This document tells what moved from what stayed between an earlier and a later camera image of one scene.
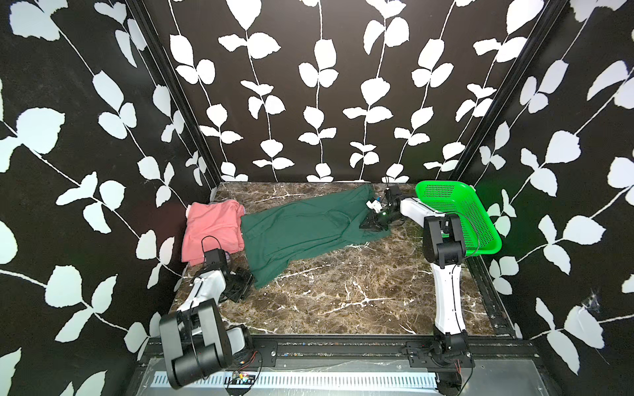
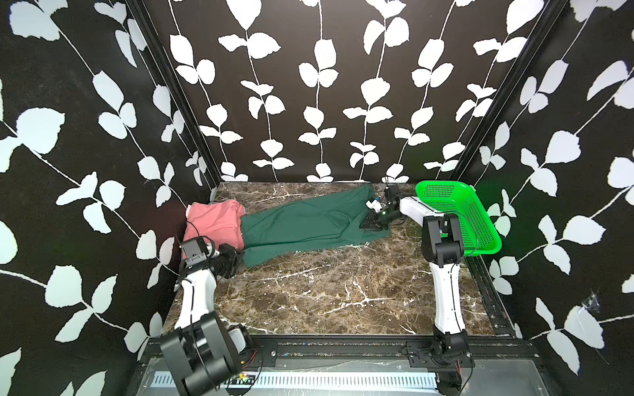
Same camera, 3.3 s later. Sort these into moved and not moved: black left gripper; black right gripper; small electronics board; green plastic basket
Moved: black left gripper
Not moved: black right gripper; green plastic basket; small electronics board
